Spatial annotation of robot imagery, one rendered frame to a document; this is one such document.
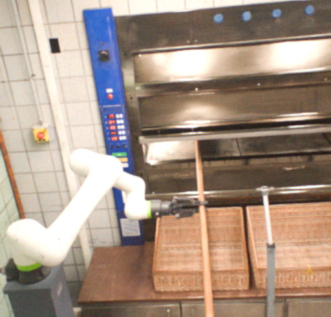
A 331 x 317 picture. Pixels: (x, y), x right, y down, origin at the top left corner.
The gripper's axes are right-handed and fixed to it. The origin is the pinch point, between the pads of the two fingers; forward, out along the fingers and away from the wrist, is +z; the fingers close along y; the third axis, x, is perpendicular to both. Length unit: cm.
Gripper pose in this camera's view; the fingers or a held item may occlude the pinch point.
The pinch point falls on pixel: (201, 206)
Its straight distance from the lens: 228.5
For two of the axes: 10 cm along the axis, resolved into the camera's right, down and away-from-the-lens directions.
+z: 10.0, -0.7, -0.7
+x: -0.3, 4.3, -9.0
